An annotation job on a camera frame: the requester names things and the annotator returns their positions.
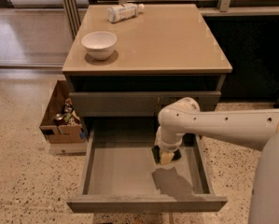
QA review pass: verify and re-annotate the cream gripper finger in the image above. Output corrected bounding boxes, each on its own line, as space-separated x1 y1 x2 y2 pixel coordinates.
160 150 174 165

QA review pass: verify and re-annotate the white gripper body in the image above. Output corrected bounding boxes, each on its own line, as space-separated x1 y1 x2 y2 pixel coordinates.
155 126 184 152

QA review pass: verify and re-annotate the green yellow sponge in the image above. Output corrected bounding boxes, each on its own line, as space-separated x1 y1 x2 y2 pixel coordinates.
151 146 182 164

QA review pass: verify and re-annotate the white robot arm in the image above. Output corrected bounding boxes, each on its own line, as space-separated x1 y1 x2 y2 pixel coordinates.
155 97 279 224

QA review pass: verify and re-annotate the open grey middle drawer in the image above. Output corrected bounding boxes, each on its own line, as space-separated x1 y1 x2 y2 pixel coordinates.
67 130 227 213

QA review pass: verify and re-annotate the tan top drawer cabinet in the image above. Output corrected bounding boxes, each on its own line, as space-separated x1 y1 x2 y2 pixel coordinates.
63 5 232 131

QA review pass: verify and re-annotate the closed grey top drawer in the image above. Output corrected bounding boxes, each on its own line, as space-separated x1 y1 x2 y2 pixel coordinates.
70 91 221 117

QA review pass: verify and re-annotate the metal can in box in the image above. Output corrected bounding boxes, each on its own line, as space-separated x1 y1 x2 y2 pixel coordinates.
53 113 65 125

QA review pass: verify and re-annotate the brown cardboard box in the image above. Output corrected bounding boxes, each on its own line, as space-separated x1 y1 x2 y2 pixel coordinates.
39 80 85 144

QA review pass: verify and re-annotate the white ceramic bowl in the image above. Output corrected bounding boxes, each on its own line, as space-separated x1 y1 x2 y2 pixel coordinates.
81 31 117 60

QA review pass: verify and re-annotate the white plastic bottle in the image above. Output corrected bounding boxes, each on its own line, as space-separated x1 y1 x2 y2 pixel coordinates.
106 3 145 23

